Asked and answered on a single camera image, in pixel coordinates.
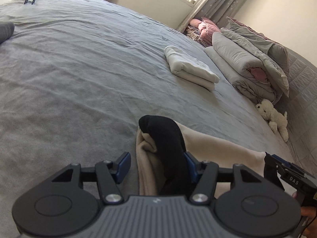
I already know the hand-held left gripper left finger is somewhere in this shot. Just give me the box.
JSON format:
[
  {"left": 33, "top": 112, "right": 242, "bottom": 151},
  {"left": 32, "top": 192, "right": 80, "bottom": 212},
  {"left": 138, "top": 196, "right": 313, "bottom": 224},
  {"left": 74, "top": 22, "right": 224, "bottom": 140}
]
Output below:
[{"left": 51, "top": 152, "right": 131, "bottom": 205}]

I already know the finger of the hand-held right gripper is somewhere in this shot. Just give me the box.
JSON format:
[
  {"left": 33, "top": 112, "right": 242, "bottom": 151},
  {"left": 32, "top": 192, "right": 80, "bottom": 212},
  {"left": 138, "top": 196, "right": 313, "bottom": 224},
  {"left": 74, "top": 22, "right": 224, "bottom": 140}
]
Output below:
[{"left": 271, "top": 154, "right": 307, "bottom": 178}]

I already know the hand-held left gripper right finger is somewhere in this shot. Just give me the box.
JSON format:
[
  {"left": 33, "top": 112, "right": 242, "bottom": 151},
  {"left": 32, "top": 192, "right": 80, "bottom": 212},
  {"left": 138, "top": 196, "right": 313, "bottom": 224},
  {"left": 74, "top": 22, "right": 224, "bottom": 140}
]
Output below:
[{"left": 184, "top": 152, "right": 268, "bottom": 205}]

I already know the black and cream sweater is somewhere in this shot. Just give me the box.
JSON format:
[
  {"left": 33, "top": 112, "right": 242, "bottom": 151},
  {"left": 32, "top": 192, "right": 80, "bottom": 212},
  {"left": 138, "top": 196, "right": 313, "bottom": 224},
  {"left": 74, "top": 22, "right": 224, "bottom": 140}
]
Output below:
[{"left": 136, "top": 115, "right": 285, "bottom": 196}]

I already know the person's right hand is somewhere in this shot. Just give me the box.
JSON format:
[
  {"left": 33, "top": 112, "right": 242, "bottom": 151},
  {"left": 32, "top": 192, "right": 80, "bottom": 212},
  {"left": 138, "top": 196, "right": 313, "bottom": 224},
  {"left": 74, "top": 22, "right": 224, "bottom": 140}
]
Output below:
[{"left": 292, "top": 192, "right": 317, "bottom": 219}]

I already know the white plush dog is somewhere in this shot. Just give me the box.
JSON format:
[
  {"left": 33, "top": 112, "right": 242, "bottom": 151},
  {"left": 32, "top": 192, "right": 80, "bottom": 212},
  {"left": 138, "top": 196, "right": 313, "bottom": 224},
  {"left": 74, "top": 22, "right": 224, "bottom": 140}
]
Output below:
[{"left": 256, "top": 99, "right": 289, "bottom": 142}]

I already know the grey quilted headboard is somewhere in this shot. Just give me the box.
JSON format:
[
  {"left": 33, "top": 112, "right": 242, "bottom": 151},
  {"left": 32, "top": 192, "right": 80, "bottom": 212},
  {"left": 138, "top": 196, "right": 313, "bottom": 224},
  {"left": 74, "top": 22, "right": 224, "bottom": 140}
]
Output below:
[{"left": 275, "top": 47, "right": 317, "bottom": 211}]

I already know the grey bed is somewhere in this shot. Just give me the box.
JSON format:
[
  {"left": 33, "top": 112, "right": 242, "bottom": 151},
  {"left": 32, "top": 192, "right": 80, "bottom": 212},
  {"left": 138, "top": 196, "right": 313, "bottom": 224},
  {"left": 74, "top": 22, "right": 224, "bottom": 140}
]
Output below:
[{"left": 0, "top": 0, "right": 298, "bottom": 238}]

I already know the folded white cloth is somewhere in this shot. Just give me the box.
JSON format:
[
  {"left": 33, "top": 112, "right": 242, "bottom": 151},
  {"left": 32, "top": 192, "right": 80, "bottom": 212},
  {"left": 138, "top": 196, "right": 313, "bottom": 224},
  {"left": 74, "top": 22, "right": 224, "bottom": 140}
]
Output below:
[{"left": 164, "top": 46, "right": 220, "bottom": 92}]

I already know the folded grey duvet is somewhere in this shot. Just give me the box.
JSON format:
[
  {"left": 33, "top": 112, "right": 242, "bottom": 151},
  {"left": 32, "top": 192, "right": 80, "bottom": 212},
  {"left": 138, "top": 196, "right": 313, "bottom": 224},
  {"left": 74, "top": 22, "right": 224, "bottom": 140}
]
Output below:
[{"left": 203, "top": 27, "right": 278, "bottom": 105}]

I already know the grey patterned curtain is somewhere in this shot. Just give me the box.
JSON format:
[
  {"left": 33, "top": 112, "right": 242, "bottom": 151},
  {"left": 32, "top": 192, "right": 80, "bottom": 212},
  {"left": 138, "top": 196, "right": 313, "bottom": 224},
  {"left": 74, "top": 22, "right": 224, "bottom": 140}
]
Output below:
[{"left": 178, "top": 0, "right": 253, "bottom": 33}]

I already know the dark grey cloth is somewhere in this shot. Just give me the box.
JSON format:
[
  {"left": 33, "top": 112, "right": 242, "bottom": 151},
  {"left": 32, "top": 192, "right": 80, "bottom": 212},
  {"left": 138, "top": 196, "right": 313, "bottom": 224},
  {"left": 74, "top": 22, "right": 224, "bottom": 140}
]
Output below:
[{"left": 0, "top": 21, "right": 15, "bottom": 44}]

